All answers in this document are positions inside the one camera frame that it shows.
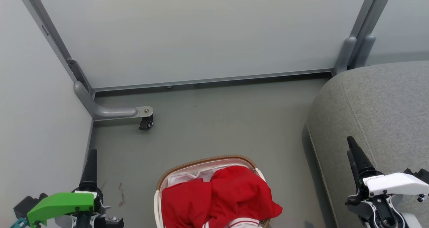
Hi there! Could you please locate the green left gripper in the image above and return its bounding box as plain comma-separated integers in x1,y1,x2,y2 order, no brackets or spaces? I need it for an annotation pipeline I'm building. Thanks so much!
27,149,124,228

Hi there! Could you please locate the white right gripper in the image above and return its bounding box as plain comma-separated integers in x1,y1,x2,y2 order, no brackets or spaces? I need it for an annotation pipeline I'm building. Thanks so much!
345,136,429,228

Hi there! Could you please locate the red garment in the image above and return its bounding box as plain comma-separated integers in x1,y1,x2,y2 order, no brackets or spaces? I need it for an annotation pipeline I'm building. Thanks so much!
161,165,283,228

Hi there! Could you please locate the grey fabric sofa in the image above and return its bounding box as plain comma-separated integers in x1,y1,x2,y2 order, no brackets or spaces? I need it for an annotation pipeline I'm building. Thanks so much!
307,60,429,228

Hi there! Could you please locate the white laundry basket brown rim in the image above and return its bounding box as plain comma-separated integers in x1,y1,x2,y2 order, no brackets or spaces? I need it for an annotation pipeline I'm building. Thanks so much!
154,155,271,228

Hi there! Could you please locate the black caster wheel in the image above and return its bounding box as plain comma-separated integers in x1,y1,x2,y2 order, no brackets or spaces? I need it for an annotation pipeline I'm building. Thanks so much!
138,114,154,131

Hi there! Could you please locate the white basket liner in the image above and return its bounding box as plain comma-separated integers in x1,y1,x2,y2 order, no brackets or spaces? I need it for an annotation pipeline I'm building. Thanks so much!
167,163,257,188

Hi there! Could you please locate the grey partition foot with bracket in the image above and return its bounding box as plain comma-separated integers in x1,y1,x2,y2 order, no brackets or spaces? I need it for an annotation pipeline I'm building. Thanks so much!
74,81,154,121

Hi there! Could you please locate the teal left camera connector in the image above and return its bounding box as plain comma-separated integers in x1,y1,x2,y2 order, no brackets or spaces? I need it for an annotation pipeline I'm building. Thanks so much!
10,217,30,228

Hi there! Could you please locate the grey partition double post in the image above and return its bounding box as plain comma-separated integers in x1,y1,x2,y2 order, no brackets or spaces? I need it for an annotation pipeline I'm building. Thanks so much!
333,0,396,75

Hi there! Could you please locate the grey partition corner post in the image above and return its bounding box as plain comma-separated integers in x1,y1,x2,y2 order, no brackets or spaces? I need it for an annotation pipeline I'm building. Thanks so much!
13,0,96,95

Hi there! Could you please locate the grey partition bottom rail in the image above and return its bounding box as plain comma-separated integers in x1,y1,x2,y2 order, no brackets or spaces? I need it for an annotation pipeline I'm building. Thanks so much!
92,68,334,92

